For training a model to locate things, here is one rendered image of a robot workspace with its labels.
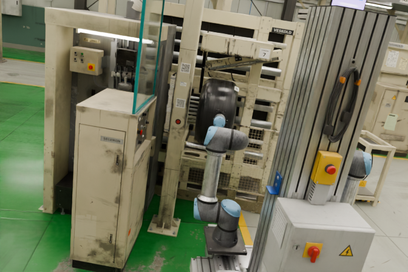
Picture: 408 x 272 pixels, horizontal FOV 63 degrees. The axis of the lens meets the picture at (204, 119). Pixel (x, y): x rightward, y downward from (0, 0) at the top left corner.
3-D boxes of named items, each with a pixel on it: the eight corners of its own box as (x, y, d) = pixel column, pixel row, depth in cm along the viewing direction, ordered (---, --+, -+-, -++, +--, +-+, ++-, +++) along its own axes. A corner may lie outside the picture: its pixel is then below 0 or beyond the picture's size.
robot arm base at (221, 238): (240, 248, 187) (243, 233, 184) (213, 246, 184) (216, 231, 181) (234, 231, 201) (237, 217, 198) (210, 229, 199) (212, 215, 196)
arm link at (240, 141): (254, 132, 177) (244, 132, 225) (234, 129, 177) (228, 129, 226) (251, 154, 176) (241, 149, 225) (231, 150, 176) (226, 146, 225)
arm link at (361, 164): (319, 227, 201) (344, 144, 185) (345, 235, 196) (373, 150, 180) (319, 238, 190) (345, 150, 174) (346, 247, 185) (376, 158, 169)
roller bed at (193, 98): (175, 124, 317) (180, 94, 309) (178, 119, 331) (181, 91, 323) (195, 127, 317) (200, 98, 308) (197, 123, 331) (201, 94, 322)
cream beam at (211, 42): (200, 50, 283) (203, 33, 278) (203, 48, 307) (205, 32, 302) (271, 62, 281) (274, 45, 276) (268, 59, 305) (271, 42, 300)
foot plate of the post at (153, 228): (147, 232, 300) (147, 227, 299) (153, 215, 325) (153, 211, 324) (176, 237, 299) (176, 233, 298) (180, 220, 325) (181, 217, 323)
